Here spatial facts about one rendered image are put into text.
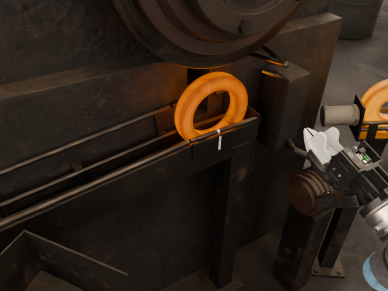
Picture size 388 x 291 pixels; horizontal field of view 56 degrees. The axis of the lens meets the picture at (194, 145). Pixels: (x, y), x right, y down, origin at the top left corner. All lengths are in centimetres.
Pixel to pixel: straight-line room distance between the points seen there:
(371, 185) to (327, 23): 53
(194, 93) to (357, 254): 107
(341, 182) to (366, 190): 5
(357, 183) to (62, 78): 60
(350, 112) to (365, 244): 76
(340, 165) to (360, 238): 96
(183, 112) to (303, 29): 43
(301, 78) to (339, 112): 16
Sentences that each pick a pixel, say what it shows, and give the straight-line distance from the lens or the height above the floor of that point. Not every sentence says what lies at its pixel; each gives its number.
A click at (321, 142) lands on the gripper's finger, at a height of 77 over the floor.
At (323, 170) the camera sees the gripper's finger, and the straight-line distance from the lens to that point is 77.
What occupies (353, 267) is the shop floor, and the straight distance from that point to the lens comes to 159.
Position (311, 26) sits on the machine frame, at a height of 87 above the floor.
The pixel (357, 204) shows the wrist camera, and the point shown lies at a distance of 77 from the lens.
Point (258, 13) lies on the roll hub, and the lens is 67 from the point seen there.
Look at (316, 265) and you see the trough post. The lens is 153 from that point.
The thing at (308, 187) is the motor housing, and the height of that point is 52.
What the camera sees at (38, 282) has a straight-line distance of 76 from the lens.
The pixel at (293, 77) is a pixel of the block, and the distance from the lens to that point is 94.
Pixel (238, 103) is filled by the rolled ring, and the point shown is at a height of 76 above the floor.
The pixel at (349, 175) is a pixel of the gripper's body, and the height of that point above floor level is 76.
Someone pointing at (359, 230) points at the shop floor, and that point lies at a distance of 172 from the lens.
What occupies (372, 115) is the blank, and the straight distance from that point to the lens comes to 108.
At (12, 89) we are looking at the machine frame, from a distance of 76.
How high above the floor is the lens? 121
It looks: 38 degrees down
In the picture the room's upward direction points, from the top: 1 degrees clockwise
